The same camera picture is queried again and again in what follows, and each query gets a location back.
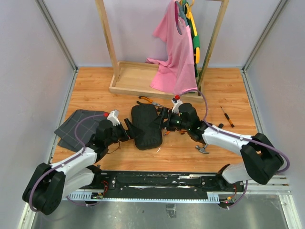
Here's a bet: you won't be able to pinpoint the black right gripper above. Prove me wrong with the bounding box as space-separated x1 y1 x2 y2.
149 107 190 132

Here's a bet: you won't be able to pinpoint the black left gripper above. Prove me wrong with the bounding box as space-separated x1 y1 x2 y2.
106 118 143 146

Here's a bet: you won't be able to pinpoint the black plastic tool case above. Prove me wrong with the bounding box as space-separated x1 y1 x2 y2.
131 104 163 150

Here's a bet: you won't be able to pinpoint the orange black pliers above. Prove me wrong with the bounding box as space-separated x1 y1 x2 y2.
136 96 163 107

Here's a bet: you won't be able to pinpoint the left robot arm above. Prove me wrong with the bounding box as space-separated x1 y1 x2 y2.
22 110 144 215

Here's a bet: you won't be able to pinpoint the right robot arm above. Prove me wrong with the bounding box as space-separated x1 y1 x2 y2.
150 96 284 191

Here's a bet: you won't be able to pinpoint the pink t-shirt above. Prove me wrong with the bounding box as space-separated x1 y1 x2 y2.
146 0 197 94

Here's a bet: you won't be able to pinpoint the wooden clothes rack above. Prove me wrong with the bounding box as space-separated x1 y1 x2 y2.
95 0 229 99

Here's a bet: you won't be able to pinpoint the claw hammer black grip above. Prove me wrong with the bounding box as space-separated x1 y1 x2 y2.
195 123 224 155

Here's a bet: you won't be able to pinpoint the dark grey folded cloth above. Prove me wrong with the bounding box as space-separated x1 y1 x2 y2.
54 109 106 152

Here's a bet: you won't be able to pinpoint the small orange black screwdriver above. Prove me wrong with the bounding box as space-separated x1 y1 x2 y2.
220 106 234 128

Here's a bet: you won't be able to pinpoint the green yellow hangers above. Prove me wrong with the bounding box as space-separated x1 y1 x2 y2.
180 0 201 80

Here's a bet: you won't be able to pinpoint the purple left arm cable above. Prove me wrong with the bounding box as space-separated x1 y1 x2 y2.
30 114 108 213

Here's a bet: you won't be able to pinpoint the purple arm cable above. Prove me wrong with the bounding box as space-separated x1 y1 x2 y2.
180 89 291 210
30 114 108 213

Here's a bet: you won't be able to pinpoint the grey cable duct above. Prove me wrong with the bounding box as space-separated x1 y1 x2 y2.
68 191 220 204

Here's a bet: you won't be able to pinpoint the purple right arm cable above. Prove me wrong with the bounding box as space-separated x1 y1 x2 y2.
180 89 291 210

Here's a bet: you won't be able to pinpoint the left aluminium frame post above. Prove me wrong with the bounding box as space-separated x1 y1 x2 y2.
34 0 79 72

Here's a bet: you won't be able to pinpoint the aluminium frame post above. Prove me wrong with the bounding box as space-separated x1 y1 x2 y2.
242 0 290 72
34 0 79 72

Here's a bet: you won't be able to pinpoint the right aluminium frame post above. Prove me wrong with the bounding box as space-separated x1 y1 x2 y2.
242 0 290 72

